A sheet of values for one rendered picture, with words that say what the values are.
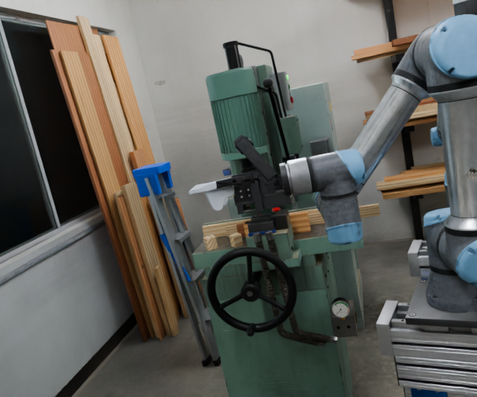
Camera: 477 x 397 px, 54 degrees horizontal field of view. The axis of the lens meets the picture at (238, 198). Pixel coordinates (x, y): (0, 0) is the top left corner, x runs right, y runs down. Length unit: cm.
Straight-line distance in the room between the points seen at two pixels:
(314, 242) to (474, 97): 81
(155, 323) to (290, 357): 154
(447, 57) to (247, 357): 128
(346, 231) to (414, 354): 45
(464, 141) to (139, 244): 238
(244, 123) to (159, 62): 270
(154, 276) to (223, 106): 172
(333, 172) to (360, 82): 304
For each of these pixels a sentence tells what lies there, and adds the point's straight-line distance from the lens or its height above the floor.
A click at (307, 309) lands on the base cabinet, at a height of 64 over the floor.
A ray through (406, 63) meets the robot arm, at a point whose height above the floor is 140.
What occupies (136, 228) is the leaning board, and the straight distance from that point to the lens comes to 304.
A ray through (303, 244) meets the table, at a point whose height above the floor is 88.
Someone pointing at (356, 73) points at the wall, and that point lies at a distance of 397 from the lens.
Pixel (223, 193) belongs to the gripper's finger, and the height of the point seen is 122.
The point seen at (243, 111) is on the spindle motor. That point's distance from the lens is 165.
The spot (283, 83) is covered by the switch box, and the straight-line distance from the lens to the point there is 198.
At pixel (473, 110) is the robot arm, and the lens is 101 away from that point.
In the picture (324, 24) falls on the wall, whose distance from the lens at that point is 400.
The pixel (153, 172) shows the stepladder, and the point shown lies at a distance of 251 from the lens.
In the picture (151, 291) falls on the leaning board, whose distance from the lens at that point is 316.
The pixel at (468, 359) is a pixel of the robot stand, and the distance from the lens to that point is 130.
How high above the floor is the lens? 139
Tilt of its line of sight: 11 degrees down
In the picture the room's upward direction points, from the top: 12 degrees counter-clockwise
